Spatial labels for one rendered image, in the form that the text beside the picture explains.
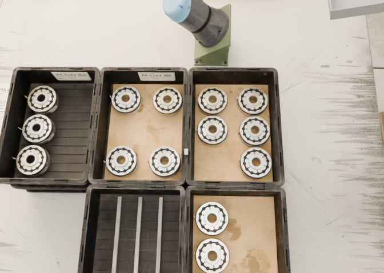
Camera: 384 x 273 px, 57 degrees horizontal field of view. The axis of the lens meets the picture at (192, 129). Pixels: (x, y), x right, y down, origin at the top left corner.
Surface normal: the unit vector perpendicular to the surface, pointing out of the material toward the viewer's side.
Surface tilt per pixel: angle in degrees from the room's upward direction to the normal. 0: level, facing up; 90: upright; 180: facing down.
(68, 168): 0
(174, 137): 0
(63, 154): 0
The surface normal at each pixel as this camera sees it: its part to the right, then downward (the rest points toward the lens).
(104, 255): -0.03, -0.32
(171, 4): -0.68, -0.14
